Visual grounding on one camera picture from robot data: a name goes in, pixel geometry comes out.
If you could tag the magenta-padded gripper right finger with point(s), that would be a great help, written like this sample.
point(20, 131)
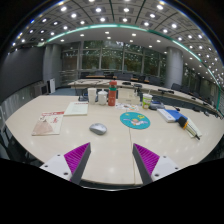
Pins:
point(146, 158)

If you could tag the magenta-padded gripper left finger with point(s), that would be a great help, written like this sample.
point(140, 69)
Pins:
point(77, 158)

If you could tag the silver computer mouse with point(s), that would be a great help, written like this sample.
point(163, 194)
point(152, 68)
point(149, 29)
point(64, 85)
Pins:
point(98, 128)

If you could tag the round teal cartoon mouse pad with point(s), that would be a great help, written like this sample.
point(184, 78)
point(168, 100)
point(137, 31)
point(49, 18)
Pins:
point(134, 120)

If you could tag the red and white magazine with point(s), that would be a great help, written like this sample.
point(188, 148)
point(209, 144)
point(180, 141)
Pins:
point(48, 123)

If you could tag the white booklet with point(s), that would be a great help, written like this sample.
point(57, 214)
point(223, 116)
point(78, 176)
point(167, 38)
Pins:
point(76, 108)

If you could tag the blue and white book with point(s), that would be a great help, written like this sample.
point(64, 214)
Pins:
point(171, 115)

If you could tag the black handheld microphone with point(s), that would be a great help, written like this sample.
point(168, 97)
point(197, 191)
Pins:
point(183, 122)

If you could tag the grey desk microphone unit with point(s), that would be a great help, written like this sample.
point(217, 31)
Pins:
point(156, 105)

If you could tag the colourful sticker sheet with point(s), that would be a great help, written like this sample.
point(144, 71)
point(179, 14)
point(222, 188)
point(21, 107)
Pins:
point(126, 107)

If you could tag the green and white paper cup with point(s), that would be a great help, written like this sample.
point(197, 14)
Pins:
point(146, 101)

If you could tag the white paper sheet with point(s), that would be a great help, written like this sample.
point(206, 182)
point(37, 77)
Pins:
point(196, 128)

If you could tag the black desk microphone unit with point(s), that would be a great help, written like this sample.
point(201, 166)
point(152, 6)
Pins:
point(82, 98)

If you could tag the stack of white paper cups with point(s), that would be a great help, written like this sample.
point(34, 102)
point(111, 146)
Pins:
point(92, 96)

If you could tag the white cardboard box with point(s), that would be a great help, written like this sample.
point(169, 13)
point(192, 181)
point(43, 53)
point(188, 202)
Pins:
point(128, 95)

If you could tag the red bottle with green band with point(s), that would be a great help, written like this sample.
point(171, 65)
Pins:
point(112, 95)

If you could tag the white floor appliance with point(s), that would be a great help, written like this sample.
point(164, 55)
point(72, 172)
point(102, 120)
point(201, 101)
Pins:
point(51, 85)

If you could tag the dark office chairs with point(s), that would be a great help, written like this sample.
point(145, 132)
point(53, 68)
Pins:
point(155, 81)

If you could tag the long curved conference table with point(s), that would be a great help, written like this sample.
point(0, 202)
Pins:
point(100, 82)

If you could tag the ceiling lights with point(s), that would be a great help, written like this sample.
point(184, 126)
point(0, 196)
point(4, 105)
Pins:
point(98, 10)

